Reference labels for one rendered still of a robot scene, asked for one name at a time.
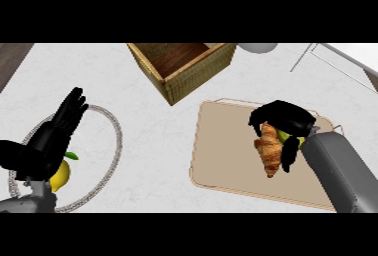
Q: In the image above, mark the golden brown croissant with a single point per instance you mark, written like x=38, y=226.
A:
x=269, y=150

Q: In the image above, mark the green fruit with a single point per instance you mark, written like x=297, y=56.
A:
x=284, y=136

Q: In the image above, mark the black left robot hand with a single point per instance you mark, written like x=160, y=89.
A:
x=49, y=143

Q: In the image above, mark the yellow lemon with leaf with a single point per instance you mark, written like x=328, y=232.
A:
x=61, y=173

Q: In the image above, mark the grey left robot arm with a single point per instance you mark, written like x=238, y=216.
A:
x=27, y=198

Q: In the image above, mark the grey metal rack frame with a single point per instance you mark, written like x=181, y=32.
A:
x=334, y=65

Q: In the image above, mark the wicker basket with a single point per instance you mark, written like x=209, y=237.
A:
x=185, y=68

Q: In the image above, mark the grey round object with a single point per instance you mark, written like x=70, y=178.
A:
x=259, y=47

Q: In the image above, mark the beige rectangular tray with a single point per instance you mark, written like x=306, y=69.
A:
x=231, y=156

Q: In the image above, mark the dark brown wooden panel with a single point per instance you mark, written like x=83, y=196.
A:
x=12, y=61

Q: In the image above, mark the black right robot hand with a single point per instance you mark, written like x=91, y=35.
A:
x=286, y=116

